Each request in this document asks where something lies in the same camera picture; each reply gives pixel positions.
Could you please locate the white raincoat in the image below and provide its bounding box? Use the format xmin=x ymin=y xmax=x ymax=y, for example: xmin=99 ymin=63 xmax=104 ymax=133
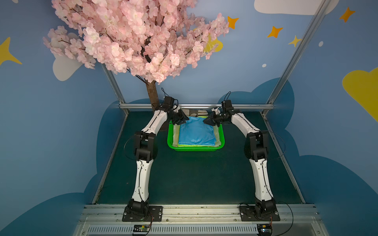
xmin=172 ymin=117 xmax=221 ymax=148

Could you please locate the green plastic basket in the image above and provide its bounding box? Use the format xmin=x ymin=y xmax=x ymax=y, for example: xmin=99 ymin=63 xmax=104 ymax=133
xmin=167 ymin=116 xmax=225 ymax=152

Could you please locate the blue raincoat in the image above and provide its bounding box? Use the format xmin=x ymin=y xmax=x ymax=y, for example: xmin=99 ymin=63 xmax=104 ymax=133
xmin=178 ymin=115 xmax=217 ymax=147

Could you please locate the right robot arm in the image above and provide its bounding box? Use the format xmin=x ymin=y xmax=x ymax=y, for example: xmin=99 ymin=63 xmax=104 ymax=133
xmin=204 ymin=100 xmax=277 ymax=219

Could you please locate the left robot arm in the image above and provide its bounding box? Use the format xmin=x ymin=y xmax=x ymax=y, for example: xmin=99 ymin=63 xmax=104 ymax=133
xmin=127 ymin=95 xmax=189 ymax=218

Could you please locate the beige work glove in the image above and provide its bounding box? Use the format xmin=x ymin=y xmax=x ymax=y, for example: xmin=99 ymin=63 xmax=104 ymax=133
xmin=182 ymin=109 xmax=208 ymax=117

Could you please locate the pink cherry blossom tree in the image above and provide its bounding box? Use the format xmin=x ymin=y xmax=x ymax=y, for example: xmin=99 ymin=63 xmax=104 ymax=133
xmin=43 ymin=0 xmax=230 ymax=109

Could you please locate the left circuit board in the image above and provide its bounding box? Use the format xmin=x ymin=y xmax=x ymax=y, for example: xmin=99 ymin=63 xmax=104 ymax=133
xmin=132 ymin=225 xmax=151 ymax=234

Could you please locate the circuit board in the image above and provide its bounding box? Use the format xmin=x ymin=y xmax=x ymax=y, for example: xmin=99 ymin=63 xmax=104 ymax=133
xmin=257 ymin=224 xmax=273 ymax=236
xmin=132 ymin=225 xmax=151 ymax=234

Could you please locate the right circuit board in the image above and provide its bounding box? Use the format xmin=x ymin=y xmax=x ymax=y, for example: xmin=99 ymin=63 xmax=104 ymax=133
xmin=257 ymin=224 xmax=273 ymax=236

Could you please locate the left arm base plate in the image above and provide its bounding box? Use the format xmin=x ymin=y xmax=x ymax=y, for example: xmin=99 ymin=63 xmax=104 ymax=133
xmin=122 ymin=206 xmax=163 ymax=222

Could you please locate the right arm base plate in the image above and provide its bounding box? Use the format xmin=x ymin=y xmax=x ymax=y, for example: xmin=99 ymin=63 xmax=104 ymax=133
xmin=238 ymin=204 xmax=281 ymax=222

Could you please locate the aluminium frame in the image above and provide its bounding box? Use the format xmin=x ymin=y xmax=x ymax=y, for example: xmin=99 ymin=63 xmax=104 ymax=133
xmin=72 ymin=0 xmax=333 ymax=236

